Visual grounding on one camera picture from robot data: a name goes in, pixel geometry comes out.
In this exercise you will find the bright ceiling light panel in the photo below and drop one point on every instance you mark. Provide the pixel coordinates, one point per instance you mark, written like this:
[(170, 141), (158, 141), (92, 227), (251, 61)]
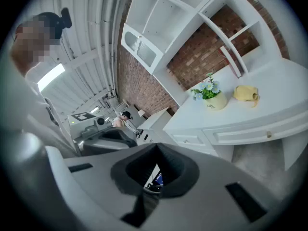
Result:
[(50, 77)]

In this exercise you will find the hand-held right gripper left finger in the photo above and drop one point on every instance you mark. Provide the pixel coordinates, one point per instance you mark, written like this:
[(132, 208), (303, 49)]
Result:
[(96, 189)]

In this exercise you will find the yellow cloth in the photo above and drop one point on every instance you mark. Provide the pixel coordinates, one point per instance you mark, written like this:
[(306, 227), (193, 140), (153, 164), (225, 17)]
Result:
[(244, 93)]

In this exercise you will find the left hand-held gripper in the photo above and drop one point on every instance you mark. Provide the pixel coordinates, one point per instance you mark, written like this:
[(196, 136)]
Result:
[(84, 126)]

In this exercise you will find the white ceiling pipes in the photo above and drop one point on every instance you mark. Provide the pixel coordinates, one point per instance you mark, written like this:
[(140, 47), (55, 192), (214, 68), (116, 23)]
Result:
[(107, 32)]

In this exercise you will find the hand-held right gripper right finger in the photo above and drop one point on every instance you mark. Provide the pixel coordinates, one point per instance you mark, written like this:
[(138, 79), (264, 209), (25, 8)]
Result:
[(204, 210)]

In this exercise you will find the small white desk drawer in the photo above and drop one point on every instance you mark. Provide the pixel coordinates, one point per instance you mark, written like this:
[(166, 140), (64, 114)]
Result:
[(193, 139)]

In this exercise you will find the white shelf unit with cabinet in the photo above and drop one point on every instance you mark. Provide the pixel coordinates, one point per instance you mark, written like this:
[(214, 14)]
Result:
[(185, 30)]

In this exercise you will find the white open shelf unit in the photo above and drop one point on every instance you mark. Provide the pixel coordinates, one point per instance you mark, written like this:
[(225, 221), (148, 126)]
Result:
[(262, 28)]

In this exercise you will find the ribbed glass cabinet door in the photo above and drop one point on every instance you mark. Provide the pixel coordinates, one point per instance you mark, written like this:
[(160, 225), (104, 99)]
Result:
[(142, 48)]

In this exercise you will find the black head-worn camera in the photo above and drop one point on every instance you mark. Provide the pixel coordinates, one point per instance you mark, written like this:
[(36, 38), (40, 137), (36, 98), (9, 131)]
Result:
[(66, 19)]

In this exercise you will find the white side cabinet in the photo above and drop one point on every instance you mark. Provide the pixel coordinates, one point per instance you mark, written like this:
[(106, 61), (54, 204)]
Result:
[(156, 121)]

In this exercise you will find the artificial flower plant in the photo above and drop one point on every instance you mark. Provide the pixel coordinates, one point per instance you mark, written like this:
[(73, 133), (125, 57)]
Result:
[(216, 102)]

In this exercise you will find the brass drawer knob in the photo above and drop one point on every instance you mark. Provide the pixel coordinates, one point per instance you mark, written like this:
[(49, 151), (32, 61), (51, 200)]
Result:
[(269, 134)]

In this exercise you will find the person's torso white shirt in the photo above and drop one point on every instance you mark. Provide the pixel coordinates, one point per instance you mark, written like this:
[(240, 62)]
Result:
[(41, 109)]

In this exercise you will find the person's head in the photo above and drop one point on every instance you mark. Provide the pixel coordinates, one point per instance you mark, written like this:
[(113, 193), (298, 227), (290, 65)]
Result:
[(33, 47)]

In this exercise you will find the wide white desk drawer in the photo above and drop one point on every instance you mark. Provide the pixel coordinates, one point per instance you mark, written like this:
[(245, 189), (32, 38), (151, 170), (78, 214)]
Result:
[(240, 133)]

